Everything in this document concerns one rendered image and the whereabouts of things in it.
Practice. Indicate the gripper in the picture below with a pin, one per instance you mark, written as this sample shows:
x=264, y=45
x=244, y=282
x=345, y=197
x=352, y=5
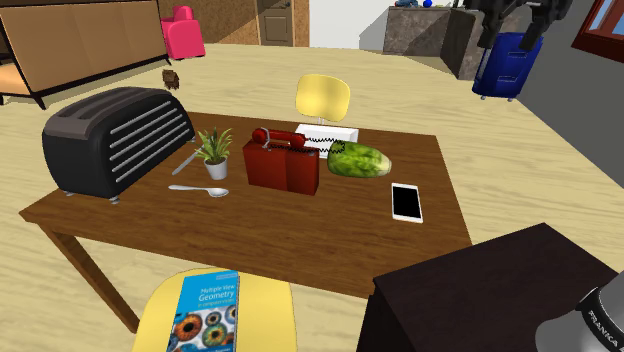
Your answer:
x=512, y=4

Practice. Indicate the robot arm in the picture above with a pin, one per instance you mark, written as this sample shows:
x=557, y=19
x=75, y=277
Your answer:
x=604, y=322

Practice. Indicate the blue suitcase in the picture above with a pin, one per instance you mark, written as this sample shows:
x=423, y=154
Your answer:
x=504, y=68

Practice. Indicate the red framed window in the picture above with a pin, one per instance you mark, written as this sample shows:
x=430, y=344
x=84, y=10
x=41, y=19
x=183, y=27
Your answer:
x=602, y=24

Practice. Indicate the grey stone counter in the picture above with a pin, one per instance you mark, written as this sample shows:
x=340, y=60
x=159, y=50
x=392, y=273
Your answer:
x=414, y=31

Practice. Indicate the white smartphone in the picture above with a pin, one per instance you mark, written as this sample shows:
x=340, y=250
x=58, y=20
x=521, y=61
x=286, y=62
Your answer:
x=407, y=202

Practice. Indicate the green lettuce head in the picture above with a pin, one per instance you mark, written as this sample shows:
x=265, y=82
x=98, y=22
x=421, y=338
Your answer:
x=358, y=161

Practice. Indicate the yellow chair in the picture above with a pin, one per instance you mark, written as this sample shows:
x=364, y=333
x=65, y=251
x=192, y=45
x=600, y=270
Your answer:
x=322, y=97
x=263, y=317

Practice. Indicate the white rectangular box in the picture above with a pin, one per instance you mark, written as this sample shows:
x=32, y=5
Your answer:
x=326, y=132

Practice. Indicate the brown door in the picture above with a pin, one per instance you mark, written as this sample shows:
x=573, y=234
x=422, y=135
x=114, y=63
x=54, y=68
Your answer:
x=275, y=22

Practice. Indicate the red telephone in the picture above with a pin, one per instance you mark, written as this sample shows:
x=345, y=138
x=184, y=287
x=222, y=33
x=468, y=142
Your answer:
x=278, y=170

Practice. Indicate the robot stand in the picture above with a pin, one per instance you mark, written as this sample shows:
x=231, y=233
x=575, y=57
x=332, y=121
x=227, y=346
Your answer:
x=463, y=302

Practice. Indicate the brown wooden table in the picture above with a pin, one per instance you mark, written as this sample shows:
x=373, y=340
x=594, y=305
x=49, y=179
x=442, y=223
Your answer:
x=292, y=234

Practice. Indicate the potted green plant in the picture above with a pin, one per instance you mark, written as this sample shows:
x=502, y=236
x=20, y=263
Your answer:
x=217, y=168

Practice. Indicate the pink armchair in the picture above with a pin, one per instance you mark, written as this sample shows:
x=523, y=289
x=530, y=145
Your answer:
x=183, y=36

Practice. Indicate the silver spoon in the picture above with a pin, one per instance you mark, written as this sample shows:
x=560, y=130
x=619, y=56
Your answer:
x=217, y=192

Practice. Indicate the small brown stool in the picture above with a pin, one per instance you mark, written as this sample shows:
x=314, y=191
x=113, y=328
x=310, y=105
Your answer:
x=170, y=79

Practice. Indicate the silver knife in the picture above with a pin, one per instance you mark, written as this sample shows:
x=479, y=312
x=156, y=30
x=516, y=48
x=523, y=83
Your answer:
x=183, y=166

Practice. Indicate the blue book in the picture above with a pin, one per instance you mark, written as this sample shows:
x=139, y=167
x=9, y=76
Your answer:
x=204, y=312

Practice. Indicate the black toaster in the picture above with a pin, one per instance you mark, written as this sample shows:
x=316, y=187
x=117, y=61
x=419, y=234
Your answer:
x=97, y=146

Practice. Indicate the wooden sideboard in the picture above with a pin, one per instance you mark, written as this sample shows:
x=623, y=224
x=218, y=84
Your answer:
x=73, y=44

